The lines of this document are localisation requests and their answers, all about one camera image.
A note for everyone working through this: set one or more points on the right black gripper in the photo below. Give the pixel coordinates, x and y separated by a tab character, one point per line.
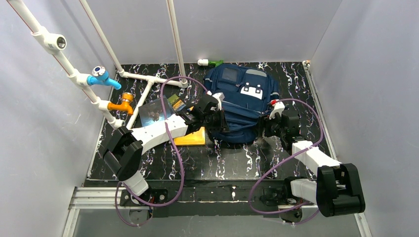
267	125

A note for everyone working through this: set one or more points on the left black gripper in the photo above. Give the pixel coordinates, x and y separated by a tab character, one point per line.
221	118

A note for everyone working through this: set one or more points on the navy blue backpack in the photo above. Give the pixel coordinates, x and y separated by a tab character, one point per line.
247	94

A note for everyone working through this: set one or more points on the dark blue hardcover book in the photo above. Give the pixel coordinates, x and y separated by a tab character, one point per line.
154	111

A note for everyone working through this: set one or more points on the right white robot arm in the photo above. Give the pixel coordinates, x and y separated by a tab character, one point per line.
337	189

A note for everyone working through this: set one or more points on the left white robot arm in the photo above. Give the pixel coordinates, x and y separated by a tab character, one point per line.
122	151

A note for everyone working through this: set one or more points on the yellow notebook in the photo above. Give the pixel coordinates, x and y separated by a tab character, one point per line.
192	139

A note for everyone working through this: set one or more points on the blue orange paperback book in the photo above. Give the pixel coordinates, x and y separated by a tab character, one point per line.
176	103

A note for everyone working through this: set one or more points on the green white pipe fitting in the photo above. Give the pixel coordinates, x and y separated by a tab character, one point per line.
209	63

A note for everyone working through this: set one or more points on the orange plastic tap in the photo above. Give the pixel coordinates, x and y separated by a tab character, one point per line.
124	106

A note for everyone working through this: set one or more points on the blue plastic tap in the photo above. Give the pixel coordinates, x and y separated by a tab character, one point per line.
100	76

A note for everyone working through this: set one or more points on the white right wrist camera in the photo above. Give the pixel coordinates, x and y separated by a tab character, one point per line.
277	108

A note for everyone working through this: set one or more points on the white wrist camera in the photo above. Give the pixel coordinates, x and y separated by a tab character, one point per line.
277	108
219	97

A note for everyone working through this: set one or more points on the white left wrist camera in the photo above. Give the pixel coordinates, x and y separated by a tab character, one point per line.
219	97

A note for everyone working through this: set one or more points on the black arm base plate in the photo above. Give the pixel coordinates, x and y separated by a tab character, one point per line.
217	198

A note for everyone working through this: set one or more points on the aluminium rail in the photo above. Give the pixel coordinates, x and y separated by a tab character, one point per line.
104	198

